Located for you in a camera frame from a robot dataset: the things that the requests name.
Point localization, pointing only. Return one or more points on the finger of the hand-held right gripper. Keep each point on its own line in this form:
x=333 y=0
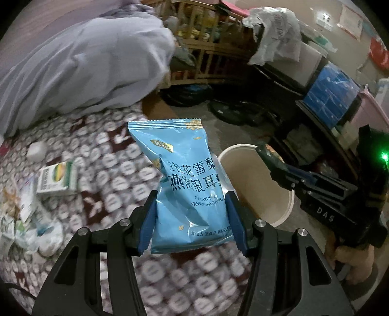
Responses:
x=304 y=174
x=288 y=183

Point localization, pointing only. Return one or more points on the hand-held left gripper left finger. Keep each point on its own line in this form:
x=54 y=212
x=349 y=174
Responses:
x=145 y=226

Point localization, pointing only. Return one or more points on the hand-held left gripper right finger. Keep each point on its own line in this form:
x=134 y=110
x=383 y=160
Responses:
x=236 y=226

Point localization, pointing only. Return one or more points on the dark printed wrapper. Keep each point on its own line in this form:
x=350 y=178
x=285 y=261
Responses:
x=269 y=153

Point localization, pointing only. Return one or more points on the white paper bucket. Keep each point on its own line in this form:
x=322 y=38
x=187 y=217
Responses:
x=252 y=182

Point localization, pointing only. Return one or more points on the blue snack packet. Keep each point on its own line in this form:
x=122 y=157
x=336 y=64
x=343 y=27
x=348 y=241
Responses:
x=185 y=185

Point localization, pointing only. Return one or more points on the person's right hand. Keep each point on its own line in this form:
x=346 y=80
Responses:
x=352 y=261

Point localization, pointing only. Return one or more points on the printed blanket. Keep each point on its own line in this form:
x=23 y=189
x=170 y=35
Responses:
x=106 y=170

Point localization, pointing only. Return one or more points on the blue storage box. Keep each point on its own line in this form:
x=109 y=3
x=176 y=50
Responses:
x=329 y=97

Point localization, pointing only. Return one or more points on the black floor fan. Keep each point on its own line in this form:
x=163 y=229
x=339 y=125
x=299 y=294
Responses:
x=240 y=111

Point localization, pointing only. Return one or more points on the black shelf rack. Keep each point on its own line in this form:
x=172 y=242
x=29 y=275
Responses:
x=285 y=88

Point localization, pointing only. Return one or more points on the pink plastic bin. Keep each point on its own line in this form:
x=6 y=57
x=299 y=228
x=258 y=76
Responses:
x=369 y=112

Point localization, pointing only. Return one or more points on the green and white medicine box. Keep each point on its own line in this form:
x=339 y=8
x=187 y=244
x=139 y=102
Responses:
x=56 y=179

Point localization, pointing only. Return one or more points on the white carton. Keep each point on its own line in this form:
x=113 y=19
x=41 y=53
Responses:
x=310 y=62

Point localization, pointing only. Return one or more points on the pile of crumpled wrappers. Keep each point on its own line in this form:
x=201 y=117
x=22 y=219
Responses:
x=27 y=218

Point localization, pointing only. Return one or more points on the brown cardboard sheet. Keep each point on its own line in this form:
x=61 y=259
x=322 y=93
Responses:
x=158 y=108

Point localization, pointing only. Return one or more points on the small white box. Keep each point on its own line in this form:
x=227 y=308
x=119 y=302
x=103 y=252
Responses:
x=36 y=151

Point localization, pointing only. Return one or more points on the red bag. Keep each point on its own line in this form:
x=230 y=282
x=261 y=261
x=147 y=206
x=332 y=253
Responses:
x=380 y=53

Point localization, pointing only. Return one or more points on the crumpled clear plastic bag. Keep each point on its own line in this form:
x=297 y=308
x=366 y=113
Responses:
x=273 y=30

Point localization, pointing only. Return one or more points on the wooden crib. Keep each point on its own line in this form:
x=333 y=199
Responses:
x=209 y=51

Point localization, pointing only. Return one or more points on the lavender duvet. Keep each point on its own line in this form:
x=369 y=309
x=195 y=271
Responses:
x=85 y=60

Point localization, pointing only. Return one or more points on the white wall socket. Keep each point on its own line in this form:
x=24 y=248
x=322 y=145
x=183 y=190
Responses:
x=324 y=18

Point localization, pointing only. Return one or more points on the wall paper notice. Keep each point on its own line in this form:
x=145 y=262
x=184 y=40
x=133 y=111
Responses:
x=351 y=19

